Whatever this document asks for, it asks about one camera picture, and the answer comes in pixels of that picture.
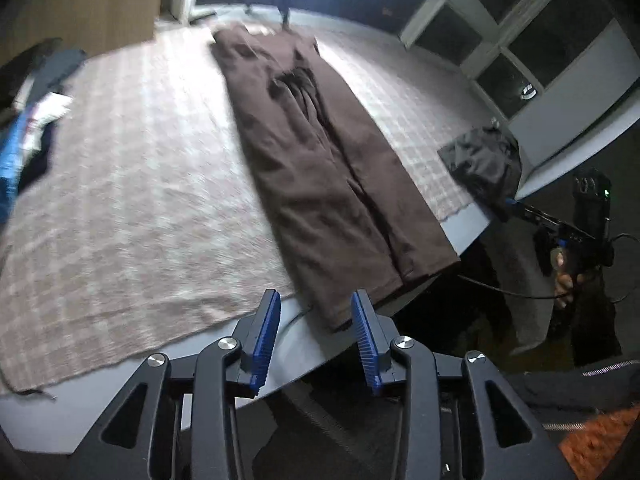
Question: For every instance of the orange fuzzy cloth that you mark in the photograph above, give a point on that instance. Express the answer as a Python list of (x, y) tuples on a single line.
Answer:
[(605, 445)]

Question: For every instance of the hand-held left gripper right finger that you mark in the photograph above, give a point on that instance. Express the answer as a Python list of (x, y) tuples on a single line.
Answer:
[(365, 345)]

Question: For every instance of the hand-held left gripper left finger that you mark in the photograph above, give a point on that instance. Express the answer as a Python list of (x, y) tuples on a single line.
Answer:
[(265, 345)]

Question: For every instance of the brown fleece pants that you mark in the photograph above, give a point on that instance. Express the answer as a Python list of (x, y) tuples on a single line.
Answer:
[(320, 185)]

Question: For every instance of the plaid blanket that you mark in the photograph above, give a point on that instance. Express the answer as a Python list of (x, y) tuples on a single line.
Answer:
[(150, 185)]

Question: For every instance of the person's right hand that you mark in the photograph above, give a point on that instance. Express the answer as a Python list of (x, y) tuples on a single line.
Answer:
[(562, 280)]

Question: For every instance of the white spotted fleece cloth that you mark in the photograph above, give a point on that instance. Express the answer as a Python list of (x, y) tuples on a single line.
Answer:
[(530, 320)]

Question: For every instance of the person's black zip jacket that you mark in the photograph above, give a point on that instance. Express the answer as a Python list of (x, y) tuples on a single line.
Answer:
[(550, 390)]

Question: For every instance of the pile of folded clothes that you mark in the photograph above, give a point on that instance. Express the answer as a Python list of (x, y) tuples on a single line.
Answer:
[(30, 110)]

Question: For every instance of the dark daisy print garment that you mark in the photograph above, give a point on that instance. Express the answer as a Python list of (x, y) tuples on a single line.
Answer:
[(480, 165)]

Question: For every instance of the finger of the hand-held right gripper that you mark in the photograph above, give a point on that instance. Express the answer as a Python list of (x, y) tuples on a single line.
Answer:
[(545, 220)]

